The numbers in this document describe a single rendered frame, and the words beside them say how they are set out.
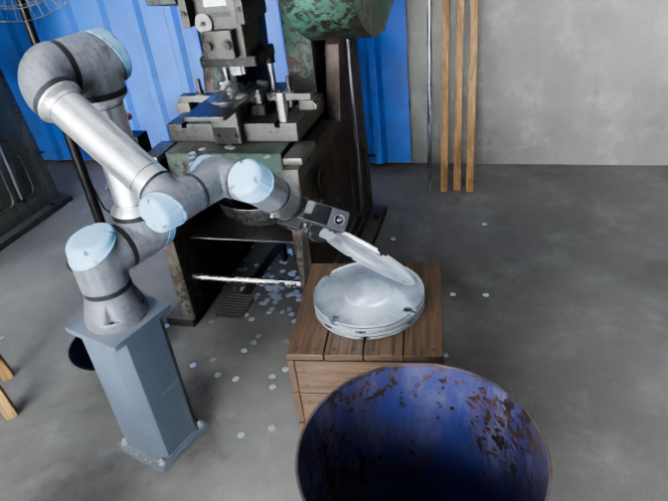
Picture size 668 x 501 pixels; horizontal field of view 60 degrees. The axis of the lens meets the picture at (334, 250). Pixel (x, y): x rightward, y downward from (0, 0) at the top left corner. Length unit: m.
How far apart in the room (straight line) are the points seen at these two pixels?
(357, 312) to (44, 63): 0.87
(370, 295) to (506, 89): 1.75
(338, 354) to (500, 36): 1.95
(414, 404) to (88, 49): 0.98
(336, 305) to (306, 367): 0.18
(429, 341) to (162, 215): 0.71
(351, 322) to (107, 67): 0.79
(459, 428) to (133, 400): 0.81
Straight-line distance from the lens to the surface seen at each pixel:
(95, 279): 1.43
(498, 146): 3.13
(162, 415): 1.66
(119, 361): 1.51
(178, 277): 2.10
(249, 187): 1.07
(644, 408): 1.85
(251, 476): 1.66
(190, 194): 1.10
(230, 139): 1.87
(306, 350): 1.43
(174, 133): 1.99
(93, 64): 1.33
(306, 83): 2.10
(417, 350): 1.40
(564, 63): 3.01
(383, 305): 1.48
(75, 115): 1.21
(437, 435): 1.31
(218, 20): 1.88
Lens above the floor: 1.29
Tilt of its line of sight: 32 degrees down
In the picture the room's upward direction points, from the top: 7 degrees counter-clockwise
